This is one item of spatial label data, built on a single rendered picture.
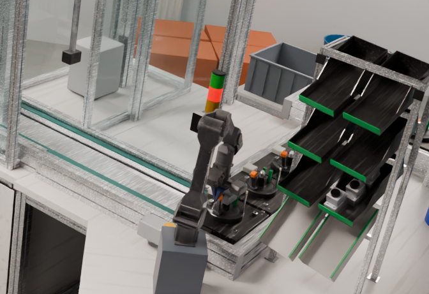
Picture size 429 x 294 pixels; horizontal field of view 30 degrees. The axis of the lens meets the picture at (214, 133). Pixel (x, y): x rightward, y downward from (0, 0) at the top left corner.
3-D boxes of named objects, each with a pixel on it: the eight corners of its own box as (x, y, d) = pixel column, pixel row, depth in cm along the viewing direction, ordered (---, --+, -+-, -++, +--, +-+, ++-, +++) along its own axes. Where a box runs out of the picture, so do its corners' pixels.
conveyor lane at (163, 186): (230, 267, 273) (235, 243, 269) (46, 172, 308) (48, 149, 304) (269, 235, 296) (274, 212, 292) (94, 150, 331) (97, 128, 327)
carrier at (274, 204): (270, 217, 290) (277, 188, 284) (214, 191, 300) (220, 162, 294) (299, 194, 309) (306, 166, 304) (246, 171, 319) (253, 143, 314)
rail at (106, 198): (232, 281, 266) (239, 254, 262) (35, 177, 303) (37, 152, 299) (240, 274, 271) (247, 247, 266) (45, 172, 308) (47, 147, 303)
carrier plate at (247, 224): (234, 245, 269) (235, 240, 268) (176, 216, 279) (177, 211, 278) (267, 219, 289) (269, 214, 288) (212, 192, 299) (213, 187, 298)
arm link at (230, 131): (222, 135, 234) (235, 102, 237) (196, 127, 236) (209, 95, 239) (233, 162, 262) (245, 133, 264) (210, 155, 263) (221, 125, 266)
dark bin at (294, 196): (309, 208, 253) (308, 192, 248) (277, 189, 260) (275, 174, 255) (361, 156, 266) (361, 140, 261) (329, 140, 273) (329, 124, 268)
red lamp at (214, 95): (216, 103, 283) (218, 90, 281) (204, 98, 285) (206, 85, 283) (223, 99, 287) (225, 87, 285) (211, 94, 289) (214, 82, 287)
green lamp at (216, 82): (218, 90, 281) (221, 77, 279) (206, 85, 283) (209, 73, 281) (225, 87, 285) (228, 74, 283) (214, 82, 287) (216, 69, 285)
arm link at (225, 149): (231, 150, 258) (240, 139, 266) (215, 145, 259) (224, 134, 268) (227, 168, 261) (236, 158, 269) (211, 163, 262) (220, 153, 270)
